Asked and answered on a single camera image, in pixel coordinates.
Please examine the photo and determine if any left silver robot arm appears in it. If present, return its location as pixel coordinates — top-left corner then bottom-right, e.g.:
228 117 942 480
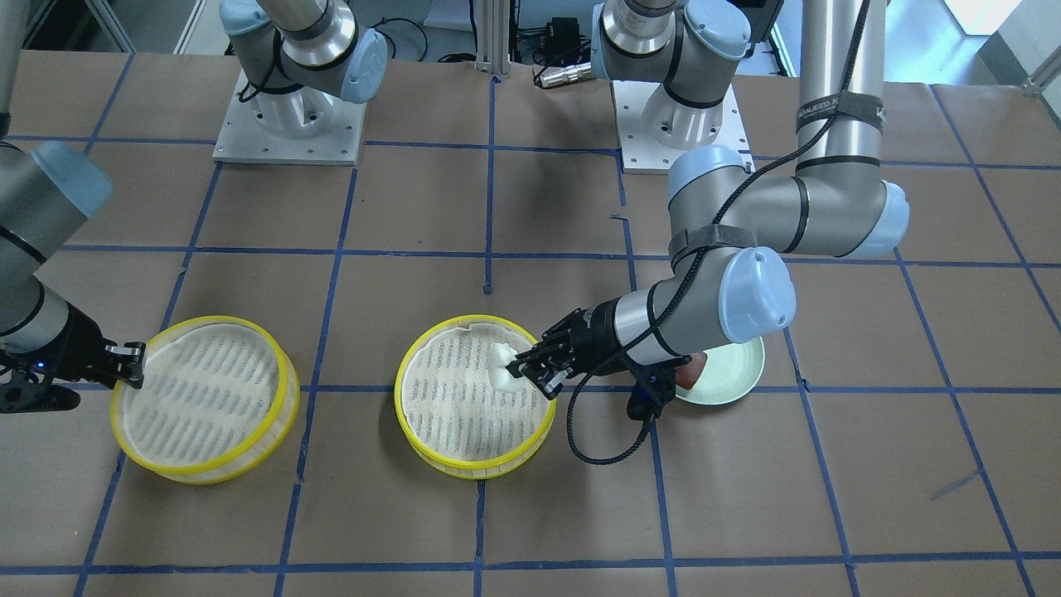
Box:
488 1 910 397

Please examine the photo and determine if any silver metal connector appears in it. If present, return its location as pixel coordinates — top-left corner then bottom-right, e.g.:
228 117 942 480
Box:
533 63 598 90

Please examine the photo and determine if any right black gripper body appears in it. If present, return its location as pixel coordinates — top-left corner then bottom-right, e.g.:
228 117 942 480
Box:
1 304 114 412

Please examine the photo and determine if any yellow steamer basket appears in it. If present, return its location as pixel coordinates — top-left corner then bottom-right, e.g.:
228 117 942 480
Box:
109 316 300 485
394 314 556 479

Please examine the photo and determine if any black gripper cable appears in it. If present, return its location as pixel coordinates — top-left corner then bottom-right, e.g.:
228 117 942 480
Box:
566 240 714 466

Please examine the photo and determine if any white bun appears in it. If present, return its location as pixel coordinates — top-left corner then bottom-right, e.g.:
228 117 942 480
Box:
487 343 526 394

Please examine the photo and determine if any brown bun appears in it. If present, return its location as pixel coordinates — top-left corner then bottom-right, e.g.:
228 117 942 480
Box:
675 352 708 391

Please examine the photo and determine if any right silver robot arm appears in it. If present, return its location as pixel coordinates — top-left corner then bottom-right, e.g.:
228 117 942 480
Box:
1 1 390 412

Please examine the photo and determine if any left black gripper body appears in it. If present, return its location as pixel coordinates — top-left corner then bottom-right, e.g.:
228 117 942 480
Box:
535 305 621 379

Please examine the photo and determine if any black power adapter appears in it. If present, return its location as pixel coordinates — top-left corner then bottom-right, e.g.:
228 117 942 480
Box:
541 17 581 62

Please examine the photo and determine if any mint green bowl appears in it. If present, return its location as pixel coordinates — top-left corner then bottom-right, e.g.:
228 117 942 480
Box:
676 337 766 405

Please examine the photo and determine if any aluminium frame post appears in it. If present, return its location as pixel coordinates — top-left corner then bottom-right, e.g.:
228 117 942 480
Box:
472 1 514 80

